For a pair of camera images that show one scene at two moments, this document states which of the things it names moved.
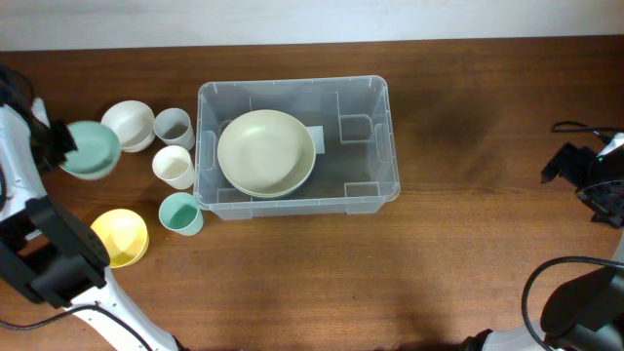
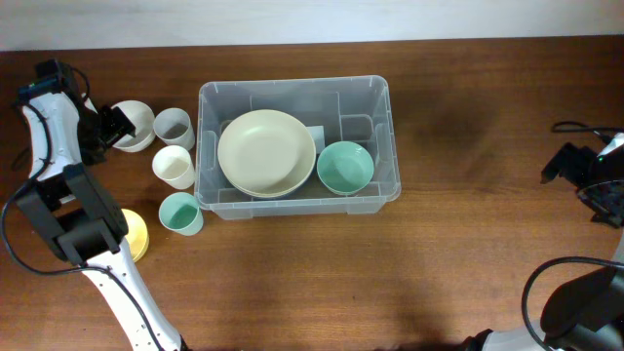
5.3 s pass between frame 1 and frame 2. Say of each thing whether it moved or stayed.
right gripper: stayed
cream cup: stayed
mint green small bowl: moved
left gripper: moved
